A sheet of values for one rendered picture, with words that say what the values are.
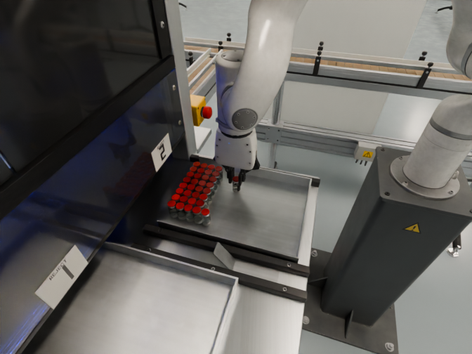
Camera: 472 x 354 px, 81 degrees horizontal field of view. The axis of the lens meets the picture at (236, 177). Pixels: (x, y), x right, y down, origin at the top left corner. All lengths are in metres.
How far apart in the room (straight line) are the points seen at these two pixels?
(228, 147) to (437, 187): 0.63
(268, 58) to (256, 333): 0.49
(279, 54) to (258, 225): 0.40
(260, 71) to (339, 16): 1.56
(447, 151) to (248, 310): 0.64
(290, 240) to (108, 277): 0.42
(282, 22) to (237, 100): 0.14
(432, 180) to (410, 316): 0.95
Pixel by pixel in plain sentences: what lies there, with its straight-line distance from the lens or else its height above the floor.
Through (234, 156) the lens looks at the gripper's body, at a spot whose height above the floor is 1.03.
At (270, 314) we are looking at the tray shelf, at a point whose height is 0.88.
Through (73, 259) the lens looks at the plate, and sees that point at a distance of 0.56.
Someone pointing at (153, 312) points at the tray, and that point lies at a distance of 0.63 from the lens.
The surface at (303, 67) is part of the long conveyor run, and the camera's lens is 1.46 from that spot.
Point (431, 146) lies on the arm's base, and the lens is 0.91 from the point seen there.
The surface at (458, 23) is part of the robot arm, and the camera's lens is 0.77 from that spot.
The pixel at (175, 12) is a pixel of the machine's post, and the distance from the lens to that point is 0.74.
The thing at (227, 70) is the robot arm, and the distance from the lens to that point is 0.55.
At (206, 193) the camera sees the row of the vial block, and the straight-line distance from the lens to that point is 0.72.
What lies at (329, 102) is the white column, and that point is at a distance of 2.22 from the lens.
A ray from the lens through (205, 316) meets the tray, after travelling 0.61.
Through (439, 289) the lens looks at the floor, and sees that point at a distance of 1.93.
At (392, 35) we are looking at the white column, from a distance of 2.08.
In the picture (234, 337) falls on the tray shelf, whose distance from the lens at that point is 0.60.
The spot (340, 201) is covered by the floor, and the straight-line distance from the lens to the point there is 2.07.
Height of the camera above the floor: 1.45
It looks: 44 degrees down
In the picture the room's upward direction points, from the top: straight up
